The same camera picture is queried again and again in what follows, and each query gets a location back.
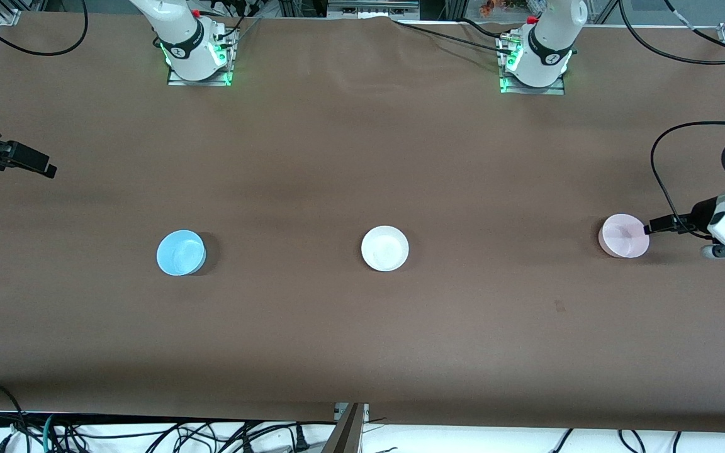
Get aluminium frame rail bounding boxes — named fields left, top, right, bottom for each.
left=278, top=0, right=423, bottom=20

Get aluminium frame post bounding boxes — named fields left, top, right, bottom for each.
left=322, top=403, right=369, bottom=453

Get black base cable bundle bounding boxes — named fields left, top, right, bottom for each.
left=207, top=0, right=264, bottom=48

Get orange background objects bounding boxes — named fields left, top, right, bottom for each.
left=479, top=0, right=530, bottom=18

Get black looping cable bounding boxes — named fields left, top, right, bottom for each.
left=0, top=0, right=90, bottom=58

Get white bowl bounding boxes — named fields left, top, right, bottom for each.
left=361, top=225, right=410, bottom=272

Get brown table cover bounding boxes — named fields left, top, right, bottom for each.
left=0, top=13, right=725, bottom=435

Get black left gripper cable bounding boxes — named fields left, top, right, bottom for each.
left=649, top=121, right=725, bottom=240

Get black cable with plug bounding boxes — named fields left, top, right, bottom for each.
left=237, top=423, right=311, bottom=452

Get blue bowl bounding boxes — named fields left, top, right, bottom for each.
left=156, top=229, right=207, bottom=277

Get pink bowl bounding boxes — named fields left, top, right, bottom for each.
left=598, top=213, right=651, bottom=259

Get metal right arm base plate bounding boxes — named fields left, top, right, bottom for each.
left=166, top=24, right=233, bottom=87

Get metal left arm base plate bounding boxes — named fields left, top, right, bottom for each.
left=498, top=31, right=566, bottom=96

